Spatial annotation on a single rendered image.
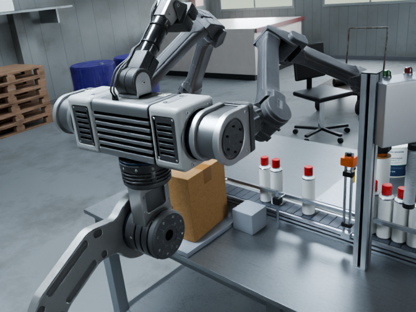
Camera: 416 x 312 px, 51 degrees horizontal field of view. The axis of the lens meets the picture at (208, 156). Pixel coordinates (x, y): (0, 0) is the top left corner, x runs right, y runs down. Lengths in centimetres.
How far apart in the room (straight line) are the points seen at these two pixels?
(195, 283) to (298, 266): 104
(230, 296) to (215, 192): 83
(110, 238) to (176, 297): 127
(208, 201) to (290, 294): 49
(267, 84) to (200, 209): 67
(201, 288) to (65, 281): 140
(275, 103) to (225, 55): 751
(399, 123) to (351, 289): 55
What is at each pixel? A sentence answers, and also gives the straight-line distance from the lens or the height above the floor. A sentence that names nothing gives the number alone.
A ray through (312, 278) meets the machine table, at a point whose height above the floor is 83.
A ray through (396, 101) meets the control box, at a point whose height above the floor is 142.
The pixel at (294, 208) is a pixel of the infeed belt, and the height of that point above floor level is 88.
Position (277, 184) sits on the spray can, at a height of 98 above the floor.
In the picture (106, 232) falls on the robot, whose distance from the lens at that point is 121.
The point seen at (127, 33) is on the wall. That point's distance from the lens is 945.
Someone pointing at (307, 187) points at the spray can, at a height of 101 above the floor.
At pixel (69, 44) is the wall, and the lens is 852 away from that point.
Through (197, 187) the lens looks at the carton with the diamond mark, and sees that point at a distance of 163.
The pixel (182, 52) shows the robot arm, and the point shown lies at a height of 158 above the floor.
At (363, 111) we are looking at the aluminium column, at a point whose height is 138.
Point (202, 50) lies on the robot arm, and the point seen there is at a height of 156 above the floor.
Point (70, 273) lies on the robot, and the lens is 118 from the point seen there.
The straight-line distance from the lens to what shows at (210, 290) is 247.
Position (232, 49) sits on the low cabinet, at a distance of 849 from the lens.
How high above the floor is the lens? 177
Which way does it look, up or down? 22 degrees down
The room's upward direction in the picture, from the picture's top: 5 degrees counter-clockwise
